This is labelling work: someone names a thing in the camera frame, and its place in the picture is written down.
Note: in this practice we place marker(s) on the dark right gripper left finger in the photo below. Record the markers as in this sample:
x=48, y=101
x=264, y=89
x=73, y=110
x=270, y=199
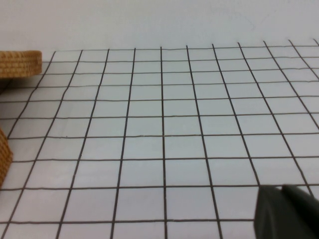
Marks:
x=269, y=216

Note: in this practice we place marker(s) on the woven wicker basket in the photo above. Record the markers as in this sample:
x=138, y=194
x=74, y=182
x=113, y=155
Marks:
x=20, y=64
x=4, y=156

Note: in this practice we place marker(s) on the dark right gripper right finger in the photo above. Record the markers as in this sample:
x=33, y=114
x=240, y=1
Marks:
x=304, y=214

